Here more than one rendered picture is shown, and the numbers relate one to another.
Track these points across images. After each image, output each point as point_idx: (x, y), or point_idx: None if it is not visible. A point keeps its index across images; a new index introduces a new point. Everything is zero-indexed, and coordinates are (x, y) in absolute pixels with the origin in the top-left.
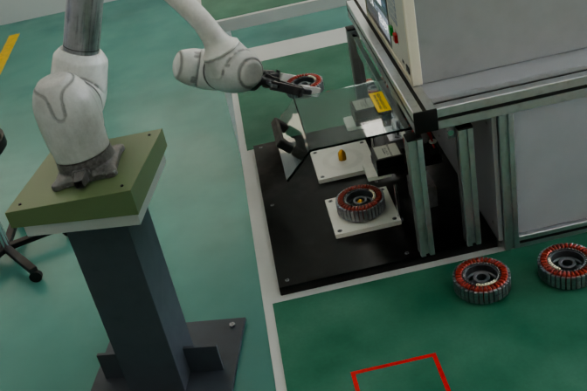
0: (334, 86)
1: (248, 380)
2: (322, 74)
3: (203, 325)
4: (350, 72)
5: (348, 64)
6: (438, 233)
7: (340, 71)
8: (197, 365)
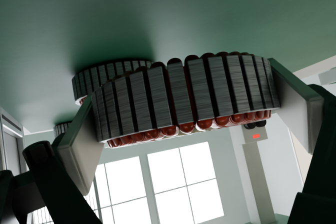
0: (237, 33)
1: None
2: (325, 20)
3: None
4: (262, 48)
5: (294, 46)
6: None
7: (290, 39)
8: None
